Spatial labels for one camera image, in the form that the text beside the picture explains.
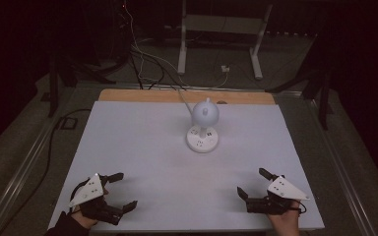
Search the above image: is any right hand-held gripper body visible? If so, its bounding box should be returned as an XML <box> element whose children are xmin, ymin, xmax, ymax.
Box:
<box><xmin>245</xmin><ymin>175</ymin><xmax>311</xmax><ymax>216</ymax></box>

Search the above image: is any long black floor cable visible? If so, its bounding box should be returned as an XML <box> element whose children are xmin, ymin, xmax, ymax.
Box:
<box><xmin>0</xmin><ymin>108</ymin><xmax>93</xmax><ymax>236</ymax></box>

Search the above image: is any person's right hand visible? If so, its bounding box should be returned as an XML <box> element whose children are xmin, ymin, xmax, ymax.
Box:
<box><xmin>267</xmin><ymin>201</ymin><xmax>302</xmax><ymax>236</ymax></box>

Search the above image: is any black metal stand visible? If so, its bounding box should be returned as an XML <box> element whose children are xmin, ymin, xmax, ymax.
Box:
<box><xmin>265</xmin><ymin>67</ymin><xmax>335</xmax><ymax>131</ymax></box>
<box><xmin>46</xmin><ymin>52</ymin><xmax>116</xmax><ymax>119</ymax></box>

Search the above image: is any thin white cable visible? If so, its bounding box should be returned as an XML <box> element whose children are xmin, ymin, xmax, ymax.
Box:
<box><xmin>123</xmin><ymin>0</ymin><xmax>180</xmax><ymax>75</ymax></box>

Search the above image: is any person's left hand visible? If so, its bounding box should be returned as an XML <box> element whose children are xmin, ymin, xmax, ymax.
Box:
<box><xmin>69</xmin><ymin>208</ymin><xmax>99</xmax><ymax>230</ymax></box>

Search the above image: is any black floor cables bundle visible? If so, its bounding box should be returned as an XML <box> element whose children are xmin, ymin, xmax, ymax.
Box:
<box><xmin>128</xmin><ymin>48</ymin><xmax>186</xmax><ymax>91</ymax></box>

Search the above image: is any black square floor plate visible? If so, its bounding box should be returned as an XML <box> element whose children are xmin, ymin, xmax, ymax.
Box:
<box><xmin>58</xmin><ymin>116</ymin><xmax>79</xmax><ymax>131</ymax></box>

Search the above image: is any metal floor rail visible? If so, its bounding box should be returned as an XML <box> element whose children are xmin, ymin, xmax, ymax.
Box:
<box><xmin>303</xmin><ymin>96</ymin><xmax>378</xmax><ymax>236</ymax></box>
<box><xmin>0</xmin><ymin>114</ymin><xmax>63</xmax><ymax>236</ymax></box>

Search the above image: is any white lamp cable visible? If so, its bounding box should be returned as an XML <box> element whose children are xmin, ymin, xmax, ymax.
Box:
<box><xmin>176</xmin><ymin>88</ymin><xmax>195</xmax><ymax>116</ymax></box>

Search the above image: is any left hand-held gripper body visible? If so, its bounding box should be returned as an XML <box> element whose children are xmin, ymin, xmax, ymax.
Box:
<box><xmin>68</xmin><ymin>172</ymin><xmax>126</xmax><ymax>227</ymax></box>

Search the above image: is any white table cover sheet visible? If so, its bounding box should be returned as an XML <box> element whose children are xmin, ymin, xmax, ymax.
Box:
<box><xmin>46</xmin><ymin>100</ymin><xmax>326</xmax><ymax>232</ymax></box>

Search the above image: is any white metal stand frame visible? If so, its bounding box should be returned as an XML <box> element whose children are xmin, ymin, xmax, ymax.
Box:
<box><xmin>176</xmin><ymin>0</ymin><xmax>274</xmax><ymax>81</ymax></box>

